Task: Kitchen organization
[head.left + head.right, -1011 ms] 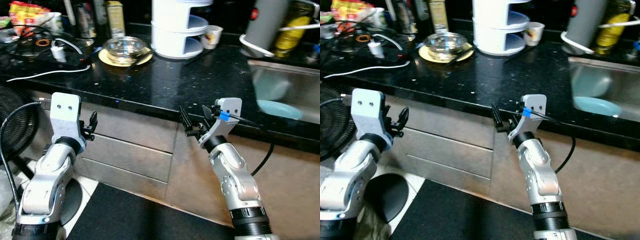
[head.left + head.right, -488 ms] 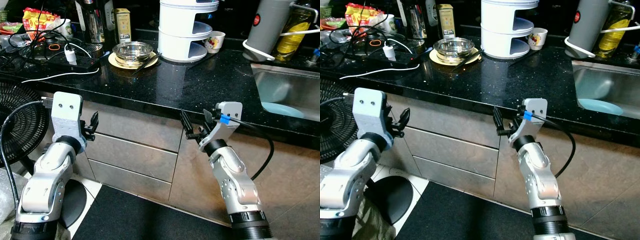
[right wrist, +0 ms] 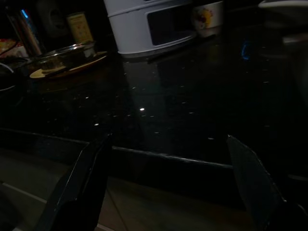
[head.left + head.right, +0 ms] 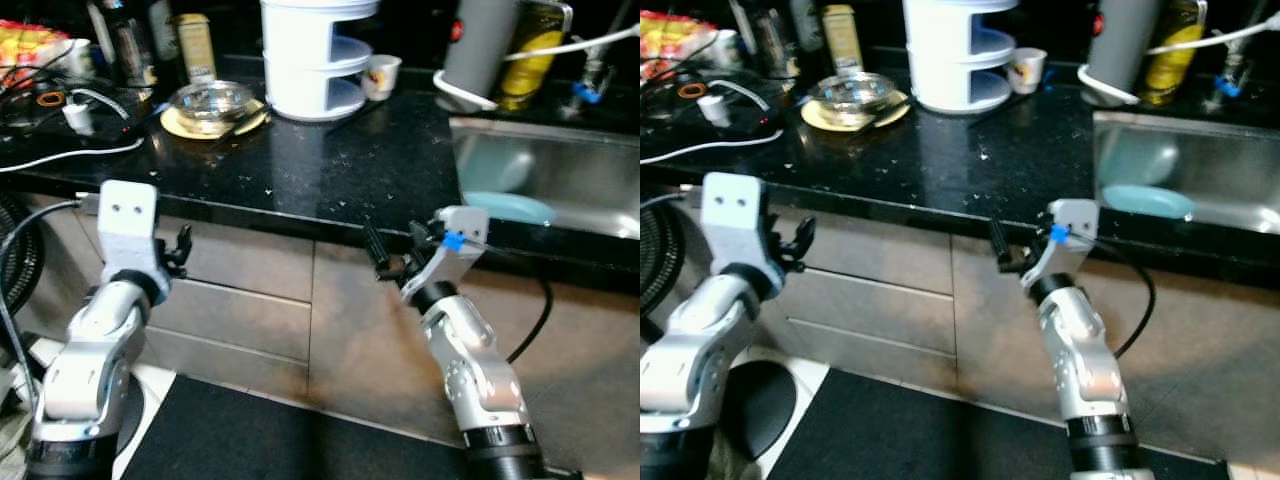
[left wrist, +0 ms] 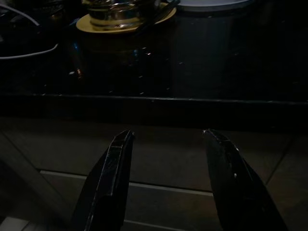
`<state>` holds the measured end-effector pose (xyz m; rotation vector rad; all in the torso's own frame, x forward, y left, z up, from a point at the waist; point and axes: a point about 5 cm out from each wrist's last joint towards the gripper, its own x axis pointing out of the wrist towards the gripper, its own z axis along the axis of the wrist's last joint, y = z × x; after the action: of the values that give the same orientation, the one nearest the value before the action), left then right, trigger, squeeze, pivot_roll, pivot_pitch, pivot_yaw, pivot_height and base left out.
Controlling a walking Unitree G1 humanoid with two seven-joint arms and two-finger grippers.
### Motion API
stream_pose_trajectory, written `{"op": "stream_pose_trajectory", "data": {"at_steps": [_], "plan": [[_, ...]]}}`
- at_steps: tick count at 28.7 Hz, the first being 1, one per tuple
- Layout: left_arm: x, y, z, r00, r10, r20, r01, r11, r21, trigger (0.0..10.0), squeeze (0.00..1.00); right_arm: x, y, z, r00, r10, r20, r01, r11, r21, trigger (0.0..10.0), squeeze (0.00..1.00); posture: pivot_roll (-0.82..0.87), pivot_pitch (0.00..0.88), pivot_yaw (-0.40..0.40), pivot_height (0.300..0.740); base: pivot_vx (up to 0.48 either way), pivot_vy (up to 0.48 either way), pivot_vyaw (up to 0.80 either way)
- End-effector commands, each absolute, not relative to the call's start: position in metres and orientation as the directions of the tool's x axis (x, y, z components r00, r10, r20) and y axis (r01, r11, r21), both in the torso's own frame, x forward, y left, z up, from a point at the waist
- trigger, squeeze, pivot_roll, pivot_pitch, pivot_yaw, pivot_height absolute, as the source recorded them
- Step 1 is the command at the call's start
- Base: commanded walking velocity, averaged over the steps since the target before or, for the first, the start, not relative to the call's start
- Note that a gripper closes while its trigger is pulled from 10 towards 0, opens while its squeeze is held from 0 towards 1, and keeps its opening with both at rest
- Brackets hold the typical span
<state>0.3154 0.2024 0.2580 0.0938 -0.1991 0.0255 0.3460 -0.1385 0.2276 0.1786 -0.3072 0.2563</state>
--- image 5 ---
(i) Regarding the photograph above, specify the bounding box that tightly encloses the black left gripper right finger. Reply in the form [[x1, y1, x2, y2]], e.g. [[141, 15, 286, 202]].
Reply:
[[203, 128, 289, 231]]

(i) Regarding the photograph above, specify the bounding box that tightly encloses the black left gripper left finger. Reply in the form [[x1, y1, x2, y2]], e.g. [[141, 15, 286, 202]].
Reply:
[[71, 129, 135, 231]]

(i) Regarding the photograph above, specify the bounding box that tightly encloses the cream plate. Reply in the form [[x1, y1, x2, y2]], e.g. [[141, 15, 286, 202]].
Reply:
[[76, 6, 178, 34]]

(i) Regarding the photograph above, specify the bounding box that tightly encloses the perforated steel bowl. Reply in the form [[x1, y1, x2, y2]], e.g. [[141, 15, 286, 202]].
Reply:
[[83, 0, 154, 31]]

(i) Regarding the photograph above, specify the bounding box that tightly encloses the brown cabinet front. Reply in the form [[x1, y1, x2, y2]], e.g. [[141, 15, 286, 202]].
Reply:
[[0, 115, 308, 231]]

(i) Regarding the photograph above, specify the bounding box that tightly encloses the white tiered plastic rack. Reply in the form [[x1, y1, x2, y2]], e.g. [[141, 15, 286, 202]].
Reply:
[[177, 0, 253, 13]]

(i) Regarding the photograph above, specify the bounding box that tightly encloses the white hose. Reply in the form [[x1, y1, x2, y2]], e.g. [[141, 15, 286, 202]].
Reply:
[[0, 4, 60, 60]]

